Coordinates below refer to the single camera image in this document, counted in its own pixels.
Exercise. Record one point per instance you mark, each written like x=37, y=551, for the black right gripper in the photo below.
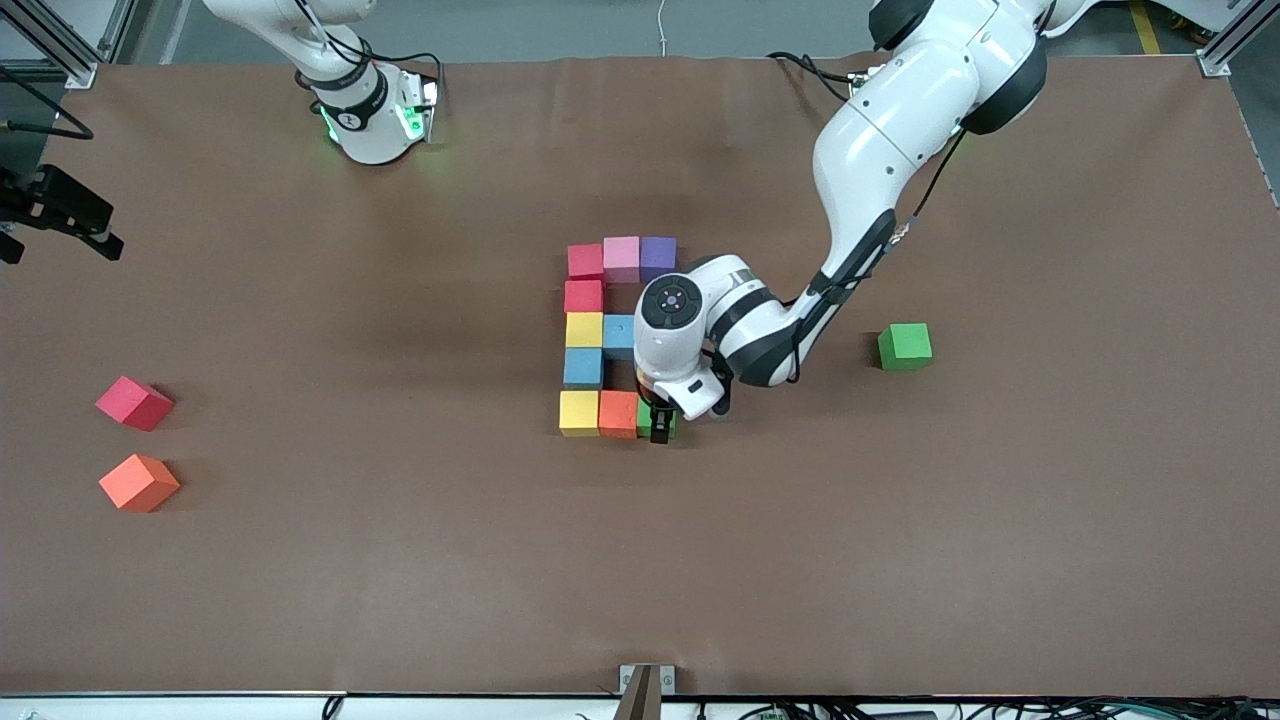
x=42, y=199

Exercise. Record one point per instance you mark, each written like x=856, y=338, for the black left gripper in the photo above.
x=659, y=419

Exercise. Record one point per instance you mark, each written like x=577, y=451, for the green foam cube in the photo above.
x=643, y=422
x=905, y=346

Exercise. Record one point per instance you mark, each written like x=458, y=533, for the orange foam cube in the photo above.
x=618, y=415
x=138, y=482

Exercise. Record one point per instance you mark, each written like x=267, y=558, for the yellow foam cube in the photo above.
x=580, y=413
x=585, y=330

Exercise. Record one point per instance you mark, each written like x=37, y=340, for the blue foam cube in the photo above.
x=583, y=368
x=618, y=338

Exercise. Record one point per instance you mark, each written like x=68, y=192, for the red foam cube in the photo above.
x=584, y=297
x=133, y=403

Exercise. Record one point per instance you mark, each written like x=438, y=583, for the purple foam cube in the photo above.
x=657, y=258

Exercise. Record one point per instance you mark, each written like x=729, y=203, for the light pink foam cube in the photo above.
x=622, y=258

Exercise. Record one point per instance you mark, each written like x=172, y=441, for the crimson foam cube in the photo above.
x=586, y=262

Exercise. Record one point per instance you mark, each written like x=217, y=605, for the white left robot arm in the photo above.
x=670, y=350

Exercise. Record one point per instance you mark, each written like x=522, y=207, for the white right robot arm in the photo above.
x=370, y=110

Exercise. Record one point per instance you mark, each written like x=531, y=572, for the brown table mat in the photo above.
x=500, y=550

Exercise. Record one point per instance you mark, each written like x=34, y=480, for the aluminium frame profile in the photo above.
x=50, y=35
x=1215, y=65

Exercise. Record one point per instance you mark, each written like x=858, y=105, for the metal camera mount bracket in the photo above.
x=645, y=700

